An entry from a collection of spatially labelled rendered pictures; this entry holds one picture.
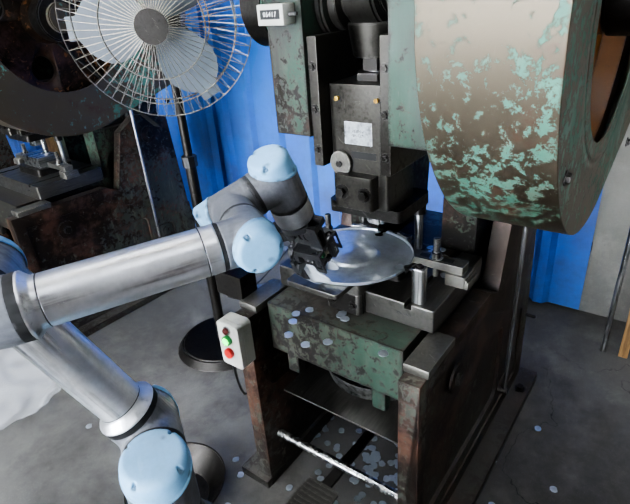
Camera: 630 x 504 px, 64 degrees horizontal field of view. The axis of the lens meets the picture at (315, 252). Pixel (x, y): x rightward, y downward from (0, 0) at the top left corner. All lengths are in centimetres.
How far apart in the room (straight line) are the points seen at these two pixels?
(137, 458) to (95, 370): 16
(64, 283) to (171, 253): 14
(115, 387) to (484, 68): 77
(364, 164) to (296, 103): 20
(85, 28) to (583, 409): 205
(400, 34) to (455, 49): 35
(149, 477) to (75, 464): 109
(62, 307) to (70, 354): 21
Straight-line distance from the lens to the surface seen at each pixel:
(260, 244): 72
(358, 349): 121
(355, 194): 117
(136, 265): 73
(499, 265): 146
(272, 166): 84
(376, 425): 145
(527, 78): 67
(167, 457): 95
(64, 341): 93
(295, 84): 118
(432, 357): 113
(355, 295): 121
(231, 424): 194
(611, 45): 132
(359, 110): 115
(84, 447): 205
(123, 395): 100
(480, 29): 67
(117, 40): 179
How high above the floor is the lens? 135
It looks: 27 degrees down
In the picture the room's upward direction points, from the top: 4 degrees counter-clockwise
